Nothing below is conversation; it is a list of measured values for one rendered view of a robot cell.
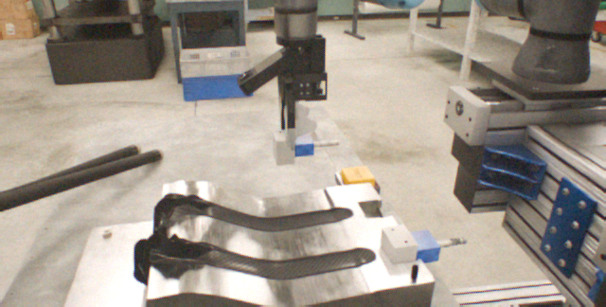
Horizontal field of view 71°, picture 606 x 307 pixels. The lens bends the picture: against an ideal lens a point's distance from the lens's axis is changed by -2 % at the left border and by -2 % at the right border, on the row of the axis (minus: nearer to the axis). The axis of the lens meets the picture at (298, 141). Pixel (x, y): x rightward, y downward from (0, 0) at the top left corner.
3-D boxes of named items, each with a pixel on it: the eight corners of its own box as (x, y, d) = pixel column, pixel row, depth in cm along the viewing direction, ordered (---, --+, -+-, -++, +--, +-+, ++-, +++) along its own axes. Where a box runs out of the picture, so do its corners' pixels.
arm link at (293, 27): (277, 15, 71) (270, 8, 78) (278, 43, 73) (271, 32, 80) (322, 13, 72) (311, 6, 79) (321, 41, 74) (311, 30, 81)
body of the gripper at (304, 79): (327, 104, 79) (329, 39, 74) (280, 108, 78) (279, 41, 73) (317, 91, 86) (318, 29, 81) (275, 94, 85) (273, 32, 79)
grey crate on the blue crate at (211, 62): (249, 62, 405) (248, 45, 399) (253, 74, 369) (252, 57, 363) (183, 65, 395) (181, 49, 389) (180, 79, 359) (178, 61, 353)
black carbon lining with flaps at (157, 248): (348, 213, 76) (351, 167, 72) (382, 278, 62) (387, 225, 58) (142, 238, 70) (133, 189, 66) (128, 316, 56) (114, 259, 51)
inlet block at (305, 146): (334, 149, 91) (335, 125, 89) (341, 159, 87) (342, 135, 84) (273, 153, 89) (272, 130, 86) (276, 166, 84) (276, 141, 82)
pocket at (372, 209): (379, 216, 78) (381, 199, 76) (390, 234, 73) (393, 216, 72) (355, 219, 77) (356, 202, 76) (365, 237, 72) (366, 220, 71)
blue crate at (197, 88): (250, 82, 415) (248, 61, 405) (254, 98, 378) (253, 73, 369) (185, 86, 405) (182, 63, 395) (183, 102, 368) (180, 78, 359)
